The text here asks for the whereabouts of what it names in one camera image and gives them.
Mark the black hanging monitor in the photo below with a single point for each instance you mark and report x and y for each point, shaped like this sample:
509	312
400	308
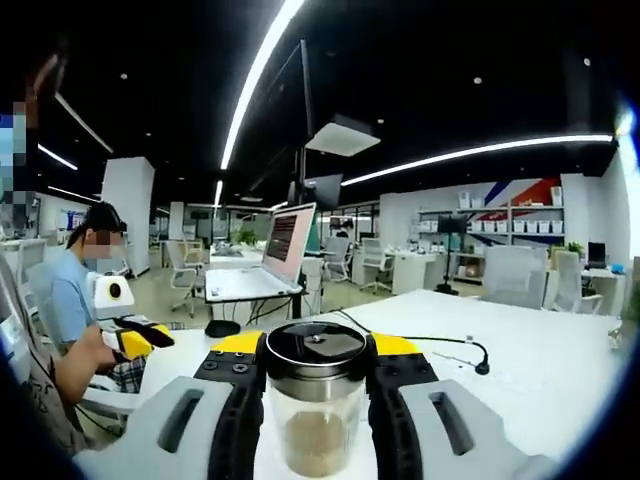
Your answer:
322	190

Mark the white office chair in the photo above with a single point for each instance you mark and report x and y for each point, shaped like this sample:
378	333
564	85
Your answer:
575	280
375	262
182	270

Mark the white ceiling air unit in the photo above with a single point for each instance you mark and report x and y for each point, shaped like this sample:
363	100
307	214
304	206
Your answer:
342	137

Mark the small black desk monitor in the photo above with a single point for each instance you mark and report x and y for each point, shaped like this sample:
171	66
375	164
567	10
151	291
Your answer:
596	252

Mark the white open laptop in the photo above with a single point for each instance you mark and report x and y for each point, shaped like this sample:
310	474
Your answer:
300	260

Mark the shelf rack with white bins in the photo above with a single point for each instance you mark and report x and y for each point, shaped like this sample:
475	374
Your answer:
525	225

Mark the long ceiling light strip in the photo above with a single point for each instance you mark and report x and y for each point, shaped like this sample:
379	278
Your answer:
475	150
250	85

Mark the person's left hand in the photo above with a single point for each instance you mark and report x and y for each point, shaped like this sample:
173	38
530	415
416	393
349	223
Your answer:
97	357

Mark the small green potted plant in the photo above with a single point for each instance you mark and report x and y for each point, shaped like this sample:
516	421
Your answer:
245	236

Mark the black ceiling pole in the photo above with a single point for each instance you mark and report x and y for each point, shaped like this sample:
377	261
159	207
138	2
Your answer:
306	100

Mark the grey mesh office chair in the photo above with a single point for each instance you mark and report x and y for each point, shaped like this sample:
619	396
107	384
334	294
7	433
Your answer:
515	275

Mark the black screen on floor stand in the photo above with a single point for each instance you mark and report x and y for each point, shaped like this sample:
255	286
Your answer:
452	225

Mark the white chair with black base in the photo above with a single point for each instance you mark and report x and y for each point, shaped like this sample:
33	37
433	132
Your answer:
115	400

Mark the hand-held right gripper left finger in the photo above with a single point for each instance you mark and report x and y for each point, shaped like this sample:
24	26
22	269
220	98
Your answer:
235	360

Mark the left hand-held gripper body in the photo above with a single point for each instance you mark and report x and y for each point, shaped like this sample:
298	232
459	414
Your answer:
112	300

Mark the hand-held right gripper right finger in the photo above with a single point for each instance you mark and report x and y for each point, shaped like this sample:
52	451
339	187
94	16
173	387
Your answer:
400	360

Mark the black computer mouse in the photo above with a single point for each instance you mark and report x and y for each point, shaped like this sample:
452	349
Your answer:
222	328

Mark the white side table black legs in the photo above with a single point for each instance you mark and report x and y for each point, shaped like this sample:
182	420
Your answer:
296	307

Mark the glass seasoning bottle steel lid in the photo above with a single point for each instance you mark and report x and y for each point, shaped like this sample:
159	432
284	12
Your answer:
315	400

